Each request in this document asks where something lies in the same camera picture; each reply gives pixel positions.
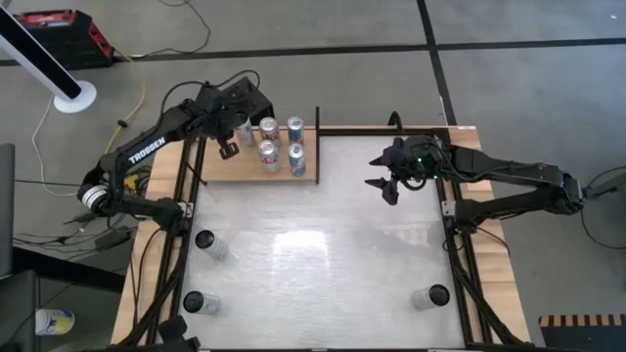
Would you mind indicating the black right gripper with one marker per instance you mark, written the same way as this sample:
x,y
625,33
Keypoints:
x,y
415,156

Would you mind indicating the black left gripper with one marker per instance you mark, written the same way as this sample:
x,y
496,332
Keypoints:
x,y
215,115

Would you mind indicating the silver Diet Coke can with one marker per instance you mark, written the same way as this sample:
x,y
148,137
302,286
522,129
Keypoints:
x,y
270,157
270,132

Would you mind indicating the blue silver Red Bull can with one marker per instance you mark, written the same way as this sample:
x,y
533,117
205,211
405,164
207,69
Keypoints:
x,y
297,160
295,131

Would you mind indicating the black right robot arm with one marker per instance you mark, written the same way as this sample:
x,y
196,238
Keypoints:
x,y
513,171

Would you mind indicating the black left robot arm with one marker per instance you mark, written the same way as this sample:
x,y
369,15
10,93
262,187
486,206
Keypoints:
x,y
147,144

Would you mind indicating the wooden tray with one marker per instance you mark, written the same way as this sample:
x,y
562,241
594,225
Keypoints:
x,y
235,171

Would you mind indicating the black equipment box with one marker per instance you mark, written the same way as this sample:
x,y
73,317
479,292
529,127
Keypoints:
x,y
254,100

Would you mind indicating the yellow connector plug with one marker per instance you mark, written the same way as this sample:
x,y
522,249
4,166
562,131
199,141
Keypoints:
x,y
131,182

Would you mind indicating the white stand with round base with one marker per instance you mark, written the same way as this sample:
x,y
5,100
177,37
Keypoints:
x,y
73,100

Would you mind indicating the black red tool case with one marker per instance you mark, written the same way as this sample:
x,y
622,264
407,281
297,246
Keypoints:
x,y
63,39

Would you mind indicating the grey stand leg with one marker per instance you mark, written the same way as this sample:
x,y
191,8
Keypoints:
x,y
606,187

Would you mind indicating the white yellow wipes canister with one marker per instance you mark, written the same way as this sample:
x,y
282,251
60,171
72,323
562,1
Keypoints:
x,y
54,322

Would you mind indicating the yellow black striped mat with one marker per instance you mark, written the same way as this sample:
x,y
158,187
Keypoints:
x,y
582,337

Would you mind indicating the black aluminium table frame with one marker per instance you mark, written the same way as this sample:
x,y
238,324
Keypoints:
x,y
357,131

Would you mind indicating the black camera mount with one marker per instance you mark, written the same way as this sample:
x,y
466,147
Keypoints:
x,y
176,332

